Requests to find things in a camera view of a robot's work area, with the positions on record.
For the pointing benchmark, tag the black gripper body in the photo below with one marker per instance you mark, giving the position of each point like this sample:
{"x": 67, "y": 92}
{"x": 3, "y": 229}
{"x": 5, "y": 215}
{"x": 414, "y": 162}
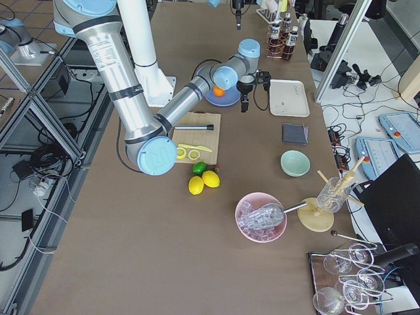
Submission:
{"x": 243, "y": 87}

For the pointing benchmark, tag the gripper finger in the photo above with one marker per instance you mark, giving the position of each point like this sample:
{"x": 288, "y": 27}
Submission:
{"x": 246, "y": 102}
{"x": 243, "y": 103}

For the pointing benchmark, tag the blue plate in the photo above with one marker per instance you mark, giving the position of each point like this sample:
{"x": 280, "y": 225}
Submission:
{"x": 231, "y": 96}

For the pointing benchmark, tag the orange mandarin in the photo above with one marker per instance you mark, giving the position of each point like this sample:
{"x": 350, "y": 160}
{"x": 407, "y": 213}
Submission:
{"x": 218, "y": 92}

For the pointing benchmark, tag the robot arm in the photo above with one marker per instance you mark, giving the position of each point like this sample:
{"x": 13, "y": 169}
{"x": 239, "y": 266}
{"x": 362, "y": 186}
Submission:
{"x": 119, "y": 38}

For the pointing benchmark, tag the cream rabbit tray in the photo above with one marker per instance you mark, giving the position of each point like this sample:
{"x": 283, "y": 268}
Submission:
{"x": 287, "y": 98}

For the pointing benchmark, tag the steel muddler black tip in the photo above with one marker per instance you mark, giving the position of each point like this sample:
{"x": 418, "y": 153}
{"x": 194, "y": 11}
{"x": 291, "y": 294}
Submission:
{"x": 209, "y": 127}

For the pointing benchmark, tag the bamboo cutting board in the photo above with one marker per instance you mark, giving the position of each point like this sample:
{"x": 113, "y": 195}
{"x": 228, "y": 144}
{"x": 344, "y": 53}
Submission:
{"x": 207, "y": 138}

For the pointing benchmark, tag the tea bottle top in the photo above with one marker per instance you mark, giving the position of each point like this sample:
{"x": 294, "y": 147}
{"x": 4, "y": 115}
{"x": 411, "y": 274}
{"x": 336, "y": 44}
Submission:
{"x": 274, "y": 40}

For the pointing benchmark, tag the tea bottle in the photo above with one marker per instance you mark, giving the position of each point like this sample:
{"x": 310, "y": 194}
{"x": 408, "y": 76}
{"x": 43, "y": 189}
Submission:
{"x": 286, "y": 26}
{"x": 274, "y": 40}
{"x": 290, "y": 43}

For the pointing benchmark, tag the grey folded cloth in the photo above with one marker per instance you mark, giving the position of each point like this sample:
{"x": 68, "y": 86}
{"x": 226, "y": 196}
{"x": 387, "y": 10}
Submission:
{"x": 295, "y": 134}

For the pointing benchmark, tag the tea bottle lower middle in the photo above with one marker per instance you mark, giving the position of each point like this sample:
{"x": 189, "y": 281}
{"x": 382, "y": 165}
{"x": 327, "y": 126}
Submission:
{"x": 290, "y": 43}

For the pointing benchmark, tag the lemon slice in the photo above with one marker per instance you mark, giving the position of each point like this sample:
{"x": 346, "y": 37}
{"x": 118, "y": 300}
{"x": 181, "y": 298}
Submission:
{"x": 194, "y": 154}

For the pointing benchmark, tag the tea bottle lower outer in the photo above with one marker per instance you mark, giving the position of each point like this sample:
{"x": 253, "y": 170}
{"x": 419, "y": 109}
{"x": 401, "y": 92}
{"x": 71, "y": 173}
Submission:
{"x": 286, "y": 26}

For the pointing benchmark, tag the yellow plastic knife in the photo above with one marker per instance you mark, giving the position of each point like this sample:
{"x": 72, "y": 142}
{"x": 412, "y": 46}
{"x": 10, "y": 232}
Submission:
{"x": 198, "y": 147}

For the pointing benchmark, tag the green bowl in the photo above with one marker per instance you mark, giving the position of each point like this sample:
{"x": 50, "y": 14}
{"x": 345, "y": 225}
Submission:
{"x": 294, "y": 163}

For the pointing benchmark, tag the lemon half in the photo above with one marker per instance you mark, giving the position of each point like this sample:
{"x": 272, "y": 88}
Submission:
{"x": 181, "y": 153}

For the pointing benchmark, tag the green lime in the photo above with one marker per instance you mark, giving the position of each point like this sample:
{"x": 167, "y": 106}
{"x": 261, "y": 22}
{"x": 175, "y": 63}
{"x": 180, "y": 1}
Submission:
{"x": 199, "y": 167}

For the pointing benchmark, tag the yellow lemon near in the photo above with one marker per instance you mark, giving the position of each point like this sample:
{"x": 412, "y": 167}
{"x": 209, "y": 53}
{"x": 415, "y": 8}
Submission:
{"x": 211, "y": 179}

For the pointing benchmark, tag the yellow lemon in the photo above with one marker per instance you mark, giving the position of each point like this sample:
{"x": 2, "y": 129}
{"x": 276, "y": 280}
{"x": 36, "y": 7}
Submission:
{"x": 211, "y": 179}
{"x": 195, "y": 185}

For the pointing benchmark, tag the yellow lemon far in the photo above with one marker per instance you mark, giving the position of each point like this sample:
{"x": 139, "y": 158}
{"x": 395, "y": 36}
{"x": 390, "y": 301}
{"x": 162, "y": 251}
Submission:
{"x": 195, "y": 185}

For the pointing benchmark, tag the pink bowl with ice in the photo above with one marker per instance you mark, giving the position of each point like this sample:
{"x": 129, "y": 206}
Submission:
{"x": 247, "y": 205}

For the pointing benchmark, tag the steel ice scoop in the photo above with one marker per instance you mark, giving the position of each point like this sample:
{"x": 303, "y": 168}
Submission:
{"x": 270, "y": 215}

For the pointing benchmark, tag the clear glass on stand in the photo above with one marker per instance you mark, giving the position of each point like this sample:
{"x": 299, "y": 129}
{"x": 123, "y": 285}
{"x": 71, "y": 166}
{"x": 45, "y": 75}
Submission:
{"x": 333, "y": 195}

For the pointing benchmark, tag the wooden stand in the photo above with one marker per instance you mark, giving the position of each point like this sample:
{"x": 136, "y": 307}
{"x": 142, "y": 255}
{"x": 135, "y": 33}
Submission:
{"x": 317, "y": 214}

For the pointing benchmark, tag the teach pendant tablet near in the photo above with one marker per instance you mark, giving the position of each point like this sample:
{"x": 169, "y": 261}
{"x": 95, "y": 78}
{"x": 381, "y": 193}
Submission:
{"x": 379, "y": 154}

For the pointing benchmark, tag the teach pendant tablet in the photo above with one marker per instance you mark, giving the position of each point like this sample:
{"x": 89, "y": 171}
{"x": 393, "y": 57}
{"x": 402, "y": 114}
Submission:
{"x": 403, "y": 128}
{"x": 379, "y": 154}

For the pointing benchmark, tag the teach pendant tablet far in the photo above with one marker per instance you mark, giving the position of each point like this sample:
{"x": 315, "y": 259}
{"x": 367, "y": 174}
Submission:
{"x": 403, "y": 128}

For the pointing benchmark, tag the wine glass rack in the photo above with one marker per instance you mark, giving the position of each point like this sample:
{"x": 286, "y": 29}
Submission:
{"x": 359, "y": 280}

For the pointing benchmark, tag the copper wire bottle rack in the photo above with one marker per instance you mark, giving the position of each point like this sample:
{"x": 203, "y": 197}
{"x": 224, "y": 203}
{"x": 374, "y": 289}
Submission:
{"x": 283, "y": 41}

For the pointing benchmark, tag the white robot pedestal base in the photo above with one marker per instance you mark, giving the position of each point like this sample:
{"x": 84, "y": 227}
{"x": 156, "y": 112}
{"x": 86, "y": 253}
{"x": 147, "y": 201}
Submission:
{"x": 158, "y": 88}

